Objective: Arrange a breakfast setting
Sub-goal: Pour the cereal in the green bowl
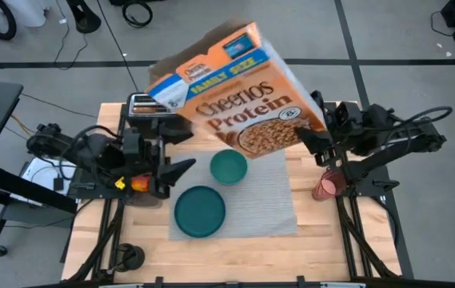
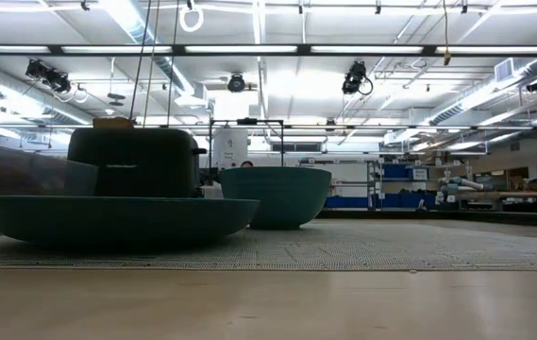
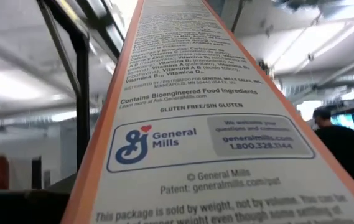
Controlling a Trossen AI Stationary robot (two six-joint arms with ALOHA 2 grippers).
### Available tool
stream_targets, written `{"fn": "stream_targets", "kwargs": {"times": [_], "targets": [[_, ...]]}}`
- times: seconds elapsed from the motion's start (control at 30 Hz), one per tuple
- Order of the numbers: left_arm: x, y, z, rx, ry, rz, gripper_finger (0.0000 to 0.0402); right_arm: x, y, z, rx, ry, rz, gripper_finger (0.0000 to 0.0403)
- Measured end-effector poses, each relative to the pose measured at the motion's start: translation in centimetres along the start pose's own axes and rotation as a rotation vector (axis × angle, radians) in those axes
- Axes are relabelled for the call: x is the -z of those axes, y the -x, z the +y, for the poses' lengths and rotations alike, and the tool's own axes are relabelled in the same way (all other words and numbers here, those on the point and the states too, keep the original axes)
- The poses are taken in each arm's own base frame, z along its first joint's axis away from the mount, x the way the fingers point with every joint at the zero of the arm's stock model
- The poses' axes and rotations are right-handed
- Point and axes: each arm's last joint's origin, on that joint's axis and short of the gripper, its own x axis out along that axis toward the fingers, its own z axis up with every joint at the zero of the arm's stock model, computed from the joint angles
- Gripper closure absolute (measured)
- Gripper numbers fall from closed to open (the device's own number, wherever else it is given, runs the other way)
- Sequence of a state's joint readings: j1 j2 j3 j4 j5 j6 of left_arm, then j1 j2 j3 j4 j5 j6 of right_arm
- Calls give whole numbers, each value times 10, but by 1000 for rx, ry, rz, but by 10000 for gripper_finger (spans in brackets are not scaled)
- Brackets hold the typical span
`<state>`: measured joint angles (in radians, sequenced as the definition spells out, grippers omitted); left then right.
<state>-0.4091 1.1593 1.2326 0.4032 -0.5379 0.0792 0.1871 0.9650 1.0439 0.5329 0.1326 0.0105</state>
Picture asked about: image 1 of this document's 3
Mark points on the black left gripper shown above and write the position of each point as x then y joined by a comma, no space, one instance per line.
157,160

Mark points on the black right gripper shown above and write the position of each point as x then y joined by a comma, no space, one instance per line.
343,140

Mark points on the red yellow apple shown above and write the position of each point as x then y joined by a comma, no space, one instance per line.
141,184

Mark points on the green bowl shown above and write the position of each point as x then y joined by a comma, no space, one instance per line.
229,167

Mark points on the dark green plate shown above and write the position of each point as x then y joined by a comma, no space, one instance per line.
200,212

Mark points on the pink faceted tumbler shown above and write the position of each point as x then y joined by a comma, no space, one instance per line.
327,188

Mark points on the orange Cheerios cereal box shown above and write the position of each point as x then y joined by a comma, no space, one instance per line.
243,104

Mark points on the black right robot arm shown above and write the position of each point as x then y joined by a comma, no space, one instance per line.
391,156

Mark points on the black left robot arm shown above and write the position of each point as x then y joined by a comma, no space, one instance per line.
91,148

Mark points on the black toaster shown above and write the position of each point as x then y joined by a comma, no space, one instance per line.
143,120

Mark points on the grey woven placemat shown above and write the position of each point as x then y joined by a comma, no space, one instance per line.
259,212

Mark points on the black round stand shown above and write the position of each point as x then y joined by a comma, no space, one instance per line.
131,257

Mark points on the black power adapter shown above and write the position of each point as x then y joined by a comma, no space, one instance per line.
58,184

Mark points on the white flat box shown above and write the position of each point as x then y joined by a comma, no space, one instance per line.
35,176

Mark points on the black stand base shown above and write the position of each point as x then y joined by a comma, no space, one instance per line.
85,22

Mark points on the black caster wheel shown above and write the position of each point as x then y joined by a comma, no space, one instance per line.
0,250

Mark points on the white bulky object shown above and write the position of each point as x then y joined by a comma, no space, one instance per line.
27,12

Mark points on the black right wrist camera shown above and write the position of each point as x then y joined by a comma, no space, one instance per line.
348,113

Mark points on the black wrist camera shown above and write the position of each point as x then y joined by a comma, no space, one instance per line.
133,142
348,113

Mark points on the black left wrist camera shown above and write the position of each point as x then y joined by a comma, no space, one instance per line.
133,142

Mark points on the black metal table frame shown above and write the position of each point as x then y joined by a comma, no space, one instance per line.
344,236

